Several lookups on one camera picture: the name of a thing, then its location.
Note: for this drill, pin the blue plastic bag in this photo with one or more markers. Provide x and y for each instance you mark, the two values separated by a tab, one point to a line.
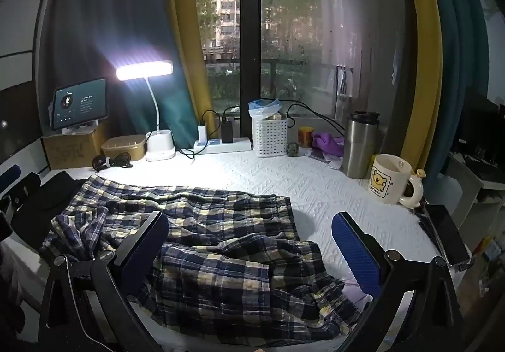
262	107

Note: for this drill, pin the black window frame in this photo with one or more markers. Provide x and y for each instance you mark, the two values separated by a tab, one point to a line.
249	40

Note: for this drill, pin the plaid pants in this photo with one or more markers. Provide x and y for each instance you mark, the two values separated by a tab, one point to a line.
221	218

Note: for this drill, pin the white tablet stand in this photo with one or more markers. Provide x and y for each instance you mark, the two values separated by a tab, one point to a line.
79	128

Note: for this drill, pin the teal curtain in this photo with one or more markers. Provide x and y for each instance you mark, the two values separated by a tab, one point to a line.
118	21
453	60

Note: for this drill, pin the purple cloth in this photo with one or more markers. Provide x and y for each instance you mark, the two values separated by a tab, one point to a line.
327	143

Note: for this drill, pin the white power strip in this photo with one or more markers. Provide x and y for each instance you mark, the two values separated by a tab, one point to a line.
221	146

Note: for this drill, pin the cream cartoon mug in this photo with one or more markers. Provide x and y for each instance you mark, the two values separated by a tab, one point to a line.
388	180

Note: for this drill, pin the white textured table cover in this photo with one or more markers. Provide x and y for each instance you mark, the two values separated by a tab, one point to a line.
276	182

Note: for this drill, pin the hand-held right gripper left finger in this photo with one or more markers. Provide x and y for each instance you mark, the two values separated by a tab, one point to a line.
146	245

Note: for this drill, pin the cardboard box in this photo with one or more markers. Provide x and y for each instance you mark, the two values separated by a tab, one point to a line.
71	151

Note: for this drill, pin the black power adapter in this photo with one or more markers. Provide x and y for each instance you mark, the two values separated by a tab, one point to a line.
228	131

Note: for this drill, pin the steel tumbler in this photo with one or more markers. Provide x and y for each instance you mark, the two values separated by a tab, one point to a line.
359	147

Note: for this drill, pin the black pants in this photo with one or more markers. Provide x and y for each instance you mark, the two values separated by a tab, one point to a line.
47	198

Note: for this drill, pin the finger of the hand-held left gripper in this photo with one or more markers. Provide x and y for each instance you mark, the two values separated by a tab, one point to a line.
10	175
27	188

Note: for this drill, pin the white shelf unit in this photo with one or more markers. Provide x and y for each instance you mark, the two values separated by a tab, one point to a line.
473	186

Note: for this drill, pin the white desk lamp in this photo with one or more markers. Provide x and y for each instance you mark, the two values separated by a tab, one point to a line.
159	147

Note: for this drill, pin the black phone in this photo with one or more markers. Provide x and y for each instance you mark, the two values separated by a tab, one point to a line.
446	233

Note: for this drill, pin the yellow curtain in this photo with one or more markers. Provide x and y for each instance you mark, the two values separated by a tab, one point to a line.
189	60
422	60

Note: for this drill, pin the white charger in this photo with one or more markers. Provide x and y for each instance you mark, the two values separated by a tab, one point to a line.
202	134

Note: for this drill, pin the white plastic basket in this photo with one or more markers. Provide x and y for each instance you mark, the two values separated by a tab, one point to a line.
270	139

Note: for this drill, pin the white paper scraps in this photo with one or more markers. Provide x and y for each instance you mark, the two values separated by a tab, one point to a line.
329	160

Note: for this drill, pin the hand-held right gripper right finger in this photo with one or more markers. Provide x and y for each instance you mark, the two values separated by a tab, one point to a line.
355	253

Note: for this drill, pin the black tablet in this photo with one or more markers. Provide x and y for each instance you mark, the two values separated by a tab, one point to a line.
81	103

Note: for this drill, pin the amber jar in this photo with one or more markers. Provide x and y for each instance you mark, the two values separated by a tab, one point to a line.
305	137

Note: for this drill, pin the tan lidded container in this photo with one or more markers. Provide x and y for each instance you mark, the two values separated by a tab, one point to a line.
124	149

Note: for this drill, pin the small figurine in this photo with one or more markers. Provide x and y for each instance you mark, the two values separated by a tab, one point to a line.
293	149

